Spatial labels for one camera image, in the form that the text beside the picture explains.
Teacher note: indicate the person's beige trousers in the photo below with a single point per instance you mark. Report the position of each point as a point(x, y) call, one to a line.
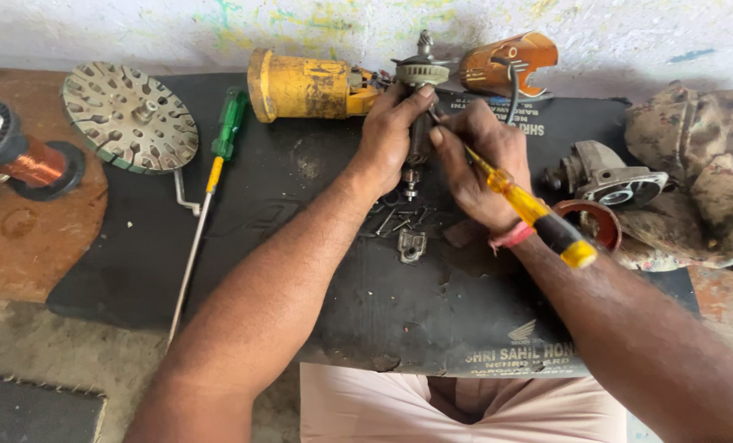
point(372, 409)

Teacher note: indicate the grey grinder gear head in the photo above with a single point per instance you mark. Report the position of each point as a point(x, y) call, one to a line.
point(600, 175)

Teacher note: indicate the yellow grinder motor housing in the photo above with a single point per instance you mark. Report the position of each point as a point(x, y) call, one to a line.
point(305, 86)

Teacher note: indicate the slotted round metal disc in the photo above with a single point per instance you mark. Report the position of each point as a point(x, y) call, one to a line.
point(129, 117)

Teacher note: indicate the bent metal rod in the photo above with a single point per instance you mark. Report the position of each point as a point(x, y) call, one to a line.
point(182, 197)

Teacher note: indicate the orange grinder rear cover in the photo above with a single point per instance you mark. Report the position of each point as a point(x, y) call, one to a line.
point(520, 58)

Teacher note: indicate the person's right hand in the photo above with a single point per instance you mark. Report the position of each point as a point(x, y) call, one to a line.
point(489, 166)

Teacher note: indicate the red wrist thread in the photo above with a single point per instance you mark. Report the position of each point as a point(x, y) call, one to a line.
point(514, 235)

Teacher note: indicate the round brown wooden board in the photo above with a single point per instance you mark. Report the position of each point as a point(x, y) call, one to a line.
point(28, 240)

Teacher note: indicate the small metal bracket plate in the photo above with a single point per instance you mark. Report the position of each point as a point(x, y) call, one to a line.
point(411, 245)

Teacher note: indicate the pile of loose screws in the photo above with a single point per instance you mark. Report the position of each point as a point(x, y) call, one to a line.
point(397, 218)

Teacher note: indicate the person's left hand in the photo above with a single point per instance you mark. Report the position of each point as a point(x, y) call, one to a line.
point(382, 144)

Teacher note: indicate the motor armature with fan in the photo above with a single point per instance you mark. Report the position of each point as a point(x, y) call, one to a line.
point(422, 72)

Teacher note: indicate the camouflage cloth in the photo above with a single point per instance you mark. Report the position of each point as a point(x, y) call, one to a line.
point(705, 166)

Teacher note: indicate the black rubber mat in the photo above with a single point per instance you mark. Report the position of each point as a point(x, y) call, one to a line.
point(403, 307)

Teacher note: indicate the dark stitched mat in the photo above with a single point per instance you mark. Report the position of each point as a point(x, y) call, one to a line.
point(28, 412)

